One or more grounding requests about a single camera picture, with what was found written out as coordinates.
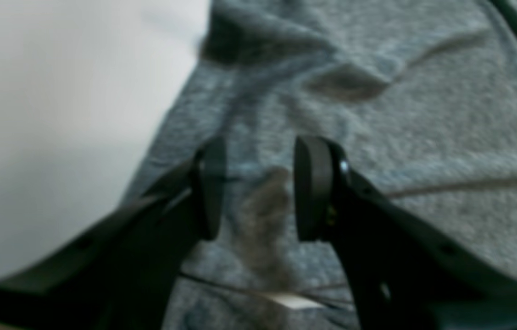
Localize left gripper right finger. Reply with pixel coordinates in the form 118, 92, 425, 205
293, 135, 517, 330

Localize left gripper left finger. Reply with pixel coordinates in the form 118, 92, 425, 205
0, 137, 227, 330

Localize grey t-shirt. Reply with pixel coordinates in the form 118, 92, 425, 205
124, 0, 517, 330

